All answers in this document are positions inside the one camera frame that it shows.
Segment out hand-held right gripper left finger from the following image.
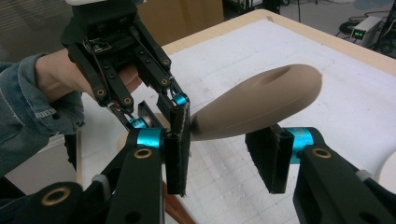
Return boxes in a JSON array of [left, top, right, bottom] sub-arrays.
[[129, 128, 191, 198]]

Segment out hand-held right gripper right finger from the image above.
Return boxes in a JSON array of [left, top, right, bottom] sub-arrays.
[[245, 124, 316, 194]]

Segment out power supply box with green display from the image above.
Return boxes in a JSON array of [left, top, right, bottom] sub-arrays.
[[349, 15, 384, 48]]

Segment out white grid mat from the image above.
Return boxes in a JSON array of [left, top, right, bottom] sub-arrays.
[[76, 19, 396, 224]]

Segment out brown cardboard box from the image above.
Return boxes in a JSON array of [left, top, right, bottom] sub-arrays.
[[136, 0, 225, 47]]

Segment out coil of black cable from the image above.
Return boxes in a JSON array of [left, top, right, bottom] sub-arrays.
[[338, 20, 354, 35]]

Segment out beige wooden spoon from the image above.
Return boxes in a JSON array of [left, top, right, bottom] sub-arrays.
[[118, 63, 323, 150]]

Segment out dark brown wooden spoon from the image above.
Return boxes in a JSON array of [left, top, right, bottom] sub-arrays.
[[162, 181, 197, 224]]

